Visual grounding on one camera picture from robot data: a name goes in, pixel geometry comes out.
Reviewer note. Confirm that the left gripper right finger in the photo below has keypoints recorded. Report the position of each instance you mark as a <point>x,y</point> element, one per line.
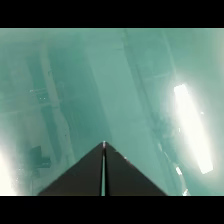
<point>126,180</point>

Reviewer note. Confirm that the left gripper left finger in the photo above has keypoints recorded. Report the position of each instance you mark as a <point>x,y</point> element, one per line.
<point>85,178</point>

